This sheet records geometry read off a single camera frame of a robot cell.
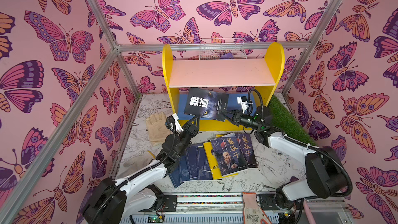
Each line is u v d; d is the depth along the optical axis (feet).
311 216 2.25
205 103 2.55
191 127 2.19
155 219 2.36
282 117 3.19
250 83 2.24
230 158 2.68
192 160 2.78
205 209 2.39
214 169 2.63
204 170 2.67
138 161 2.90
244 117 2.33
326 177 1.41
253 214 2.30
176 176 2.68
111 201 1.32
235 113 2.39
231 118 2.38
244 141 3.02
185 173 2.63
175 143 1.80
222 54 3.12
